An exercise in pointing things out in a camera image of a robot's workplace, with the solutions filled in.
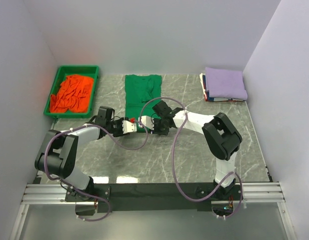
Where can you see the green plastic bin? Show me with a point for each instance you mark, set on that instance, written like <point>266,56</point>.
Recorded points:
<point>63,71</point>

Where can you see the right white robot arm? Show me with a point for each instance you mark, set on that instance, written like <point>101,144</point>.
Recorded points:
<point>222,137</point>

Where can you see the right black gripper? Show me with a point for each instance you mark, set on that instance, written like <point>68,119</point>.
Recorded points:
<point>156,131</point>

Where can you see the orange t-shirt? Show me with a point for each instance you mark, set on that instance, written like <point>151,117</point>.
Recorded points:
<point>74,95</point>

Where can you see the folded purple t-shirt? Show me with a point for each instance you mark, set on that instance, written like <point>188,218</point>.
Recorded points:
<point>225,84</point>

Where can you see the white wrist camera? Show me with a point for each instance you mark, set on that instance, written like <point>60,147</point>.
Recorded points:
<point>146,122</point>
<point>129,126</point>

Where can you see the stack of folded shirts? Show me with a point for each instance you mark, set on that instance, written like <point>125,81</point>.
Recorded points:
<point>203,85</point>

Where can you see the green t-shirt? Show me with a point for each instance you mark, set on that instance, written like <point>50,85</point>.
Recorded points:
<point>138,91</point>

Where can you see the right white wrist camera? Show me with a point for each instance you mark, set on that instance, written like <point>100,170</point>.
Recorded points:
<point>146,122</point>

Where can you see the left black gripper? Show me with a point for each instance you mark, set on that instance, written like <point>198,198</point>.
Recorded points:
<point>121,132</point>

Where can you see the aluminium rail frame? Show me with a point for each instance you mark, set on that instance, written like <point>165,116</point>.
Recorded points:
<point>145,158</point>

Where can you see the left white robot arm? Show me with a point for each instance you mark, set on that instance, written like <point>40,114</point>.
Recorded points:
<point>58,153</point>

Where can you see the black base beam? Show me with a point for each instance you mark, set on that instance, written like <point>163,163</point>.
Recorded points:
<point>155,196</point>

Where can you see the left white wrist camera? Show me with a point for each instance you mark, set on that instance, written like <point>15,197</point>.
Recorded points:
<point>129,126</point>

